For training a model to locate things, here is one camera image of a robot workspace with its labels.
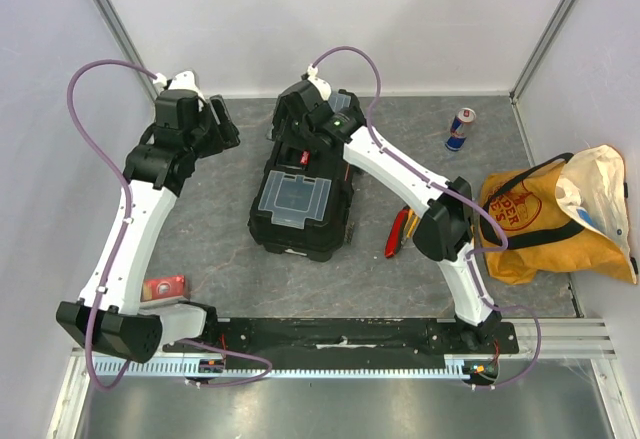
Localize black plastic toolbox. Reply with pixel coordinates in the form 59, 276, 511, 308
247, 88, 363, 263

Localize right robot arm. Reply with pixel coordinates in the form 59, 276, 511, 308
273, 79, 501, 353

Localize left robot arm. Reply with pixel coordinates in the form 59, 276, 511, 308
56, 89, 240, 363

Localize red white small box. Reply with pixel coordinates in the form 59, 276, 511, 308
141, 275, 190, 303

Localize red bull can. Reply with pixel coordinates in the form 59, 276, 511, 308
445, 108, 477, 151

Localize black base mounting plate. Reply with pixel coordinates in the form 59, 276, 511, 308
162, 316, 520, 366

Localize yellow tote bag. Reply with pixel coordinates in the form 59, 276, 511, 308
479, 145, 638, 285

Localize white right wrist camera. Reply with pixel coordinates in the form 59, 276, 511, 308
306, 64, 332, 101

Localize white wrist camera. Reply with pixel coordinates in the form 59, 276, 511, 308
152, 70, 204, 100
306, 64, 332, 101

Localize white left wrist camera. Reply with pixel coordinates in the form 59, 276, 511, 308
152, 70, 204, 100

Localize red handled pliers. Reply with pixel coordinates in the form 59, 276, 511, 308
384, 206, 410, 259

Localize aluminium front frame rail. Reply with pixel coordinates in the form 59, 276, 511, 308
72, 316, 616, 358

